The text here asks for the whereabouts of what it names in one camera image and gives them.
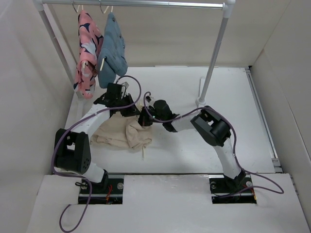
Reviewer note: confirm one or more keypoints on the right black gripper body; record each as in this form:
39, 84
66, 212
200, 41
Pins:
154, 114

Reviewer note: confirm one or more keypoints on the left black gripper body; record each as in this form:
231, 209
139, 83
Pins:
128, 111

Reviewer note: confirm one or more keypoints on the beige trousers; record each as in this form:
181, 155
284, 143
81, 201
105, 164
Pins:
123, 133

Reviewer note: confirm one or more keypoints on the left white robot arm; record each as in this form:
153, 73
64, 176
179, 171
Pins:
72, 151

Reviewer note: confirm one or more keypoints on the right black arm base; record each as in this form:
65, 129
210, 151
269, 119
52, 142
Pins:
222, 194

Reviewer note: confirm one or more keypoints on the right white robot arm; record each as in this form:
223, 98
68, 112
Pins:
211, 126

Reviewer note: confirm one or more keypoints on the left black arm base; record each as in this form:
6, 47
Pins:
109, 194

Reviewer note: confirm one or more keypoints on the wooden hanger under denim shorts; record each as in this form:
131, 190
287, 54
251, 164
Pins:
105, 11

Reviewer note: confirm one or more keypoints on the wooden hanger under pink shorts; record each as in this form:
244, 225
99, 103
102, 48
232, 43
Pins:
79, 11

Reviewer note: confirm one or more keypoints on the blue denim shorts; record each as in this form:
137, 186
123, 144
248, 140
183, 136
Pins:
111, 60

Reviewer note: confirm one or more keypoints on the pink floral shorts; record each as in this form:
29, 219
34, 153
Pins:
90, 43

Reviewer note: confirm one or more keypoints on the metal clothes rack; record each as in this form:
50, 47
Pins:
226, 7

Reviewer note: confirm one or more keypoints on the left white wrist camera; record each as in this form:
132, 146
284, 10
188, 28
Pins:
125, 85

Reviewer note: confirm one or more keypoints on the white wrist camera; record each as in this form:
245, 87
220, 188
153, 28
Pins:
125, 85
149, 99

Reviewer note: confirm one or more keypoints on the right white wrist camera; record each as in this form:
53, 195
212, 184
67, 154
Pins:
149, 99

